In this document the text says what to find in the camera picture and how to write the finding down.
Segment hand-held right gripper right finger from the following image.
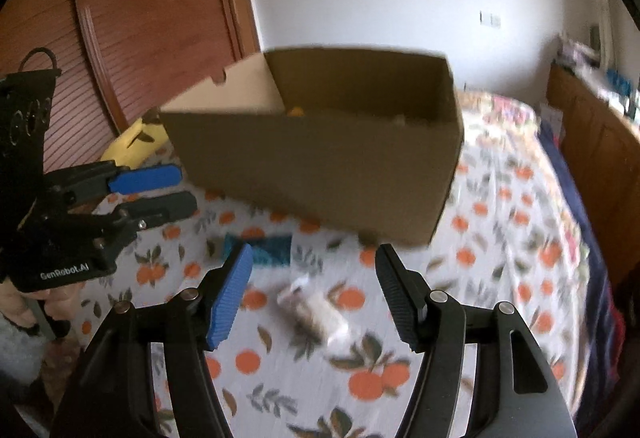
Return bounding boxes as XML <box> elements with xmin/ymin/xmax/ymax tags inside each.
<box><xmin>375</xmin><ymin>244</ymin><xmax>578</xmax><ymax>438</ymax></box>

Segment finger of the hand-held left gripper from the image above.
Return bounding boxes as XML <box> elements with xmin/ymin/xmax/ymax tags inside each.
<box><xmin>106</xmin><ymin>164</ymin><xmax>182</xmax><ymax>195</ymax></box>
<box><xmin>116</xmin><ymin>190</ymin><xmax>199</xmax><ymax>231</ymax></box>

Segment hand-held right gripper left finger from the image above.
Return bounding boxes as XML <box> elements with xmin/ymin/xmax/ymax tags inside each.
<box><xmin>50</xmin><ymin>242</ymin><xmax>255</xmax><ymax>438</ymax></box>

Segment teal snack packet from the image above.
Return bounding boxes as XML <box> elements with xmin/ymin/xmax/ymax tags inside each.
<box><xmin>222</xmin><ymin>232</ymin><xmax>292</xmax><ymax>267</ymax></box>

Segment clear packet of brown snacks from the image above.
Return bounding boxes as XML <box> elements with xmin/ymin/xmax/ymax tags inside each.
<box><xmin>276</xmin><ymin>279</ymin><xmax>352</xmax><ymax>353</ymax></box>

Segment brown cardboard box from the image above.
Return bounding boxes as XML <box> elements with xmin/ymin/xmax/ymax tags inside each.
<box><xmin>159</xmin><ymin>46</ymin><xmax>466</xmax><ymax>249</ymax></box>

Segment person's left hand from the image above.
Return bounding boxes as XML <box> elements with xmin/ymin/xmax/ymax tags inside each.
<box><xmin>0</xmin><ymin>279</ymin><xmax>82</xmax><ymax>340</ymax></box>

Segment yellow pillow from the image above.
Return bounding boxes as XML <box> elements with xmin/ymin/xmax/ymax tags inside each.
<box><xmin>100</xmin><ymin>117</ymin><xmax>168</xmax><ymax>166</ymax></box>

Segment orange print bedsheet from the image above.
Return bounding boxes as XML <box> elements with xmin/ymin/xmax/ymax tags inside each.
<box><xmin>75</xmin><ymin>90</ymin><xmax>608</xmax><ymax>438</ymax></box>

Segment wooden wardrobe door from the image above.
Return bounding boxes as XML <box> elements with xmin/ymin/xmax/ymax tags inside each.
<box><xmin>0</xmin><ymin>0</ymin><xmax>263</xmax><ymax>179</ymax></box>

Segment dark blue blanket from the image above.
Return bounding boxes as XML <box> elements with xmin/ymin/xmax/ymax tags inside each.
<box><xmin>537</xmin><ymin>115</ymin><xmax>628</xmax><ymax>424</ymax></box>

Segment wooden desk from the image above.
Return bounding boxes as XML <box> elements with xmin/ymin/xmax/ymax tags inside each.
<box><xmin>546</xmin><ymin>62</ymin><xmax>640</xmax><ymax>289</ymax></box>

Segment small bottles and boxes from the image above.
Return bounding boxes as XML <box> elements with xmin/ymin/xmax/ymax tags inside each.
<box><xmin>555</xmin><ymin>22</ymin><xmax>640</xmax><ymax>121</ymax></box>

